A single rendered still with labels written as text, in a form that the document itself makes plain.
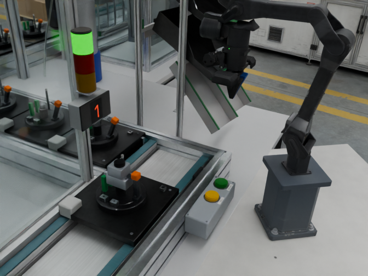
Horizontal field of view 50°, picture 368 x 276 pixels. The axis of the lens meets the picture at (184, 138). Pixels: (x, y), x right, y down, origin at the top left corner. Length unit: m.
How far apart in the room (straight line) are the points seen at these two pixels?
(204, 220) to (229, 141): 0.60
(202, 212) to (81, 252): 0.33
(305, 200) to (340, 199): 0.30
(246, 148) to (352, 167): 0.40
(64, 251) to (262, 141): 0.91
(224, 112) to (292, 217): 0.51
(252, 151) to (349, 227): 0.47
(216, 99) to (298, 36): 3.81
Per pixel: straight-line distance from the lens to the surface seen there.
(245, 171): 1.44
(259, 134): 1.68
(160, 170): 1.31
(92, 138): 1.33
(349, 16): 5.02
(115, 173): 1.04
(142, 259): 0.97
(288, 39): 5.28
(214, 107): 1.45
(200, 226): 1.08
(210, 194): 1.14
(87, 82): 1.02
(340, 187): 1.48
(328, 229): 1.29
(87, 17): 2.01
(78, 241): 1.10
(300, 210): 1.16
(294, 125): 1.05
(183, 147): 1.37
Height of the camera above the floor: 1.69
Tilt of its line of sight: 31 degrees down
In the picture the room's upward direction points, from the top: 3 degrees clockwise
